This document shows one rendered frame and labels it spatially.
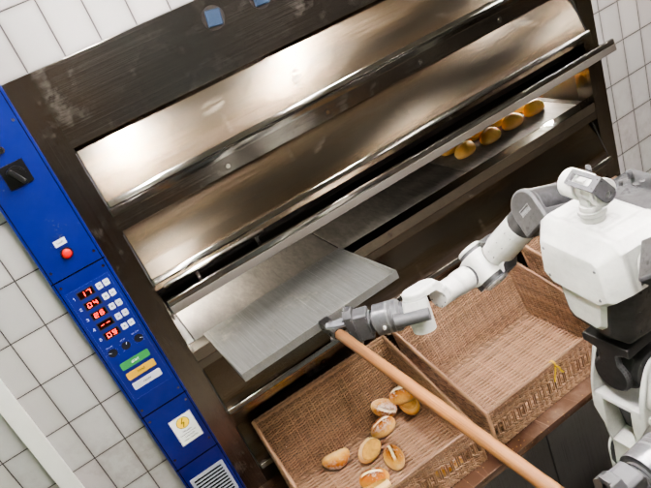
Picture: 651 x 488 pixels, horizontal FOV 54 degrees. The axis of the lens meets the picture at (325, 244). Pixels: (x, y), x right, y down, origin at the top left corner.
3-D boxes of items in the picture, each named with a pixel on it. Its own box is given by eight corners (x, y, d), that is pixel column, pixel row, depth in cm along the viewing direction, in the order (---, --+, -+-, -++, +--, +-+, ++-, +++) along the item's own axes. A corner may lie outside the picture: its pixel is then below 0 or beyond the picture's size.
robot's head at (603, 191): (596, 179, 142) (575, 163, 138) (626, 188, 134) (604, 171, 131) (580, 203, 143) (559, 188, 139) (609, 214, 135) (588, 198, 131)
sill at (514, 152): (192, 354, 206) (186, 345, 204) (583, 109, 258) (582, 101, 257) (197, 362, 201) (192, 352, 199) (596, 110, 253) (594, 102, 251)
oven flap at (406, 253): (229, 412, 210) (197, 361, 207) (605, 161, 262) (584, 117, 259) (231, 415, 206) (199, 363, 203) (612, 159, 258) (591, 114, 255)
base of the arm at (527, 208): (544, 209, 175) (559, 173, 168) (579, 235, 166) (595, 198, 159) (503, 219, 168) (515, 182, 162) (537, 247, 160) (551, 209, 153)
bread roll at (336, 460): (346, 444, 216) (353, 460, 213) (347, 447, 222) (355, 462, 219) (319, 458, 215) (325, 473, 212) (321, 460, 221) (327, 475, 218)
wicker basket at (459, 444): (279, 476, 226) (247, 420, 213) (406, 387, 241) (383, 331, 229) (343, 574, 184) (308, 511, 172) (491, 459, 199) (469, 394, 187)
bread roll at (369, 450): (387, 444, 216) (380, 448, 220) (372, 431, 217) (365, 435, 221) (370, 467, 210) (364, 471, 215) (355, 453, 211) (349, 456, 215)
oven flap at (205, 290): (174, 315, 177) (163, 301, 196) (617, 49, 229) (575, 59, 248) (170, 307, 177) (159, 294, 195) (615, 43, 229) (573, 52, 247)
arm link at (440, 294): (395, 294, 172) (428, 274, 180) (405, 324, 174) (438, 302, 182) (412, 295, 167) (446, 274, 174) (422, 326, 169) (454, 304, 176)
